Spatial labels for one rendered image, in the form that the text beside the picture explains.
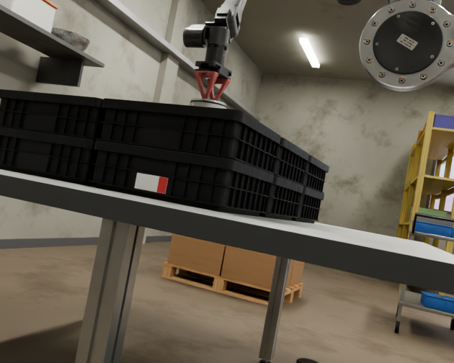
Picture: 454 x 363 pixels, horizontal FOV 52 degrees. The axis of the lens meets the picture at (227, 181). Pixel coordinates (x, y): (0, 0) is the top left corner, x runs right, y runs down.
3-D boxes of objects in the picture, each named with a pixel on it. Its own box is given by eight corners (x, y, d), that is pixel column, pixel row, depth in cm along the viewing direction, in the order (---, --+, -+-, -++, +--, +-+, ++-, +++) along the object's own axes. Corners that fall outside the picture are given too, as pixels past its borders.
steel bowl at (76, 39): (62, 57, 397) (65, 43, 397) (95, 60, 385) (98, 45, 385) (32, 42, 364) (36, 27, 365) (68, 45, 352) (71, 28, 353)
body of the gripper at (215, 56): (194, 67, 127) (197, 40, 128) (212, 78, 136) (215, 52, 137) (214, 68, 124) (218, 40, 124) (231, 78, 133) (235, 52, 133)
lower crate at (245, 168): (268, 218, 128) (275, 175, 129) (221, 212, 101) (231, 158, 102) (150, 195, 146) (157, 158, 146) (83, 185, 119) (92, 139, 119)
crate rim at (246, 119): (281, 145, 129) (282, 137, 129) (238, 120, 102) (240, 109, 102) (162, 131, 147) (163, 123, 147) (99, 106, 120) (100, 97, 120)
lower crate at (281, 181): (298, 222, 155) (305, 186, 156) (268, 218, 128) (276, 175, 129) (196, 202, 173) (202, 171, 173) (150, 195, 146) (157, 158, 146)
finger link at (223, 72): (194, 99, 130) (199, 65, 130) (207, 104, 136) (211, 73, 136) (215, 99, 127) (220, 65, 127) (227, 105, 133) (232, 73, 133)
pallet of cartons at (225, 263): (302, 295, 421) (309, 253, 423) (288, 311, 345) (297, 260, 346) (190, 269, 454) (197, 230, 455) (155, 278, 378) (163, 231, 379)
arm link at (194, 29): (231, 6, 132) (236, 33, 138) (194, 6, 136) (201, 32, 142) (217, 28, 125) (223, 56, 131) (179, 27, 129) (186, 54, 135)
